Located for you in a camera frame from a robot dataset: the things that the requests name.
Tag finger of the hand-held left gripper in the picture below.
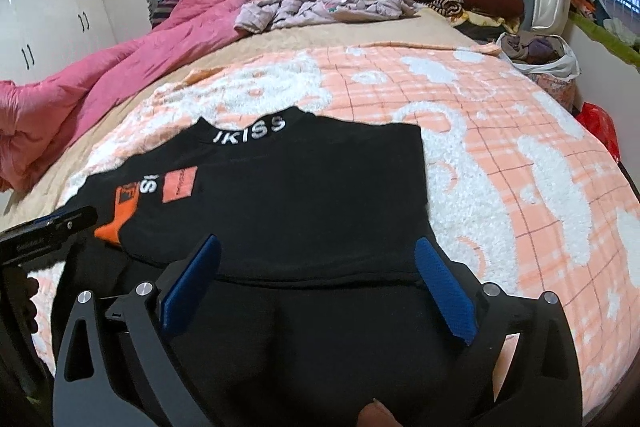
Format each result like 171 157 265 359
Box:
32 206 97 233

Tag person's right hand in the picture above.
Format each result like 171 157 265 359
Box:
357 399 401 427

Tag dark striped cloth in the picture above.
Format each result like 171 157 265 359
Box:
150 0 182 28

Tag green window ledge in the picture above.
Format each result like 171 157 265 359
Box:
570 12 640 68

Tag beige bed sheet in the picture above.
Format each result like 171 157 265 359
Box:
10 7 501 218

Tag floral fabric bag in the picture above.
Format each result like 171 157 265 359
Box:
530 72 581 112

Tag peach plaid fleece blanket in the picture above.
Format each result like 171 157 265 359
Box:
30 44 640 427

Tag black printed shirt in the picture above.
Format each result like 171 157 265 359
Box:
60 106 436 283

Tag white plastic bag of clothes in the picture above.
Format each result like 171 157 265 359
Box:
497 32 581 82

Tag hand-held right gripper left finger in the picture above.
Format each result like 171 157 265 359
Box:
52 234 222 427

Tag pink quilt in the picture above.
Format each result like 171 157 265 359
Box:
0 0 261 192

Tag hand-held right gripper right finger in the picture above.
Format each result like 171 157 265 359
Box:
414 237 583 427

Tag black cloth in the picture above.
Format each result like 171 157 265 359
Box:
50 232 506 427

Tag pile of lilac clothes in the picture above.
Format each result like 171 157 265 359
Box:
235 0 426 32

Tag red plastic bag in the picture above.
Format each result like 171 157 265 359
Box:
577 103 621 162

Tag person's left hand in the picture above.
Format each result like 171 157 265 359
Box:
22 276 40 335

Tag colourful clothes on ledge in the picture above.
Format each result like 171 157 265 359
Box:
570 0 640 52

